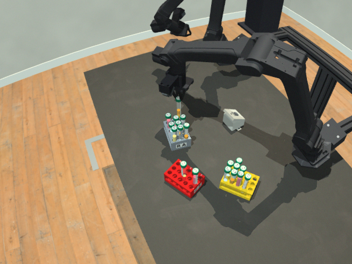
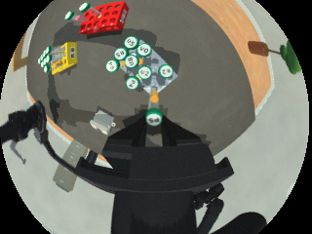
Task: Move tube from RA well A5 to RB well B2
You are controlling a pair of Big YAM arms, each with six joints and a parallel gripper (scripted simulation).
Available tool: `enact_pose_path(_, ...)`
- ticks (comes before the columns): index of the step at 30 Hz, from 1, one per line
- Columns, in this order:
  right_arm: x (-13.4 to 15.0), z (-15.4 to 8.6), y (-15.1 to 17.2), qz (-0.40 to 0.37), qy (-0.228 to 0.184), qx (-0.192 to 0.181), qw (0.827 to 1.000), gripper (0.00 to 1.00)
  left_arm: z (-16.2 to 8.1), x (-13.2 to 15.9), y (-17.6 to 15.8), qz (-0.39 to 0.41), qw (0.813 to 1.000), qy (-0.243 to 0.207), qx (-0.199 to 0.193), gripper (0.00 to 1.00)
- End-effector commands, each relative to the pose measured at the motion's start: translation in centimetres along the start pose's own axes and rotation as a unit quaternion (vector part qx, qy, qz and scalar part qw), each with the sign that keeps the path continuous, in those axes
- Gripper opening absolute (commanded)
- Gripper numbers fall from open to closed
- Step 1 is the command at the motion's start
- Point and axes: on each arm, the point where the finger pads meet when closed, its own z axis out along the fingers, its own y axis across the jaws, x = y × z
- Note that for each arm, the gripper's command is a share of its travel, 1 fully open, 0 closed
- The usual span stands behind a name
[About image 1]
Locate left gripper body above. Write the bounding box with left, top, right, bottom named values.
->
left=170, top=70, right=194, bottom=92

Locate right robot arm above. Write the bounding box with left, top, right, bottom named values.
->
left=150, top=0, right=227, bottom=41

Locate red tube rack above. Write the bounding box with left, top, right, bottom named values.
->
left=164, top=159, right=205, bottom=198

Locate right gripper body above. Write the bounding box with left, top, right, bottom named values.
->
left=170, top=24, right=189, bottom=37

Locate yellow tube rack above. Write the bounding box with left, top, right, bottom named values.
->
left=219, top=171, right=259, bottom=201

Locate test tube with pink liquid and green-white cap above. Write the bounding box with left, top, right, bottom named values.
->
left=166, top=113, right=171, bottom=129

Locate grey tube rack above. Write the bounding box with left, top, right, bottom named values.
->
left=163, top=121, right=191, bottom=151

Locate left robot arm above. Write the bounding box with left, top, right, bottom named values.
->
left=151, top=32, right=329, bottom=166

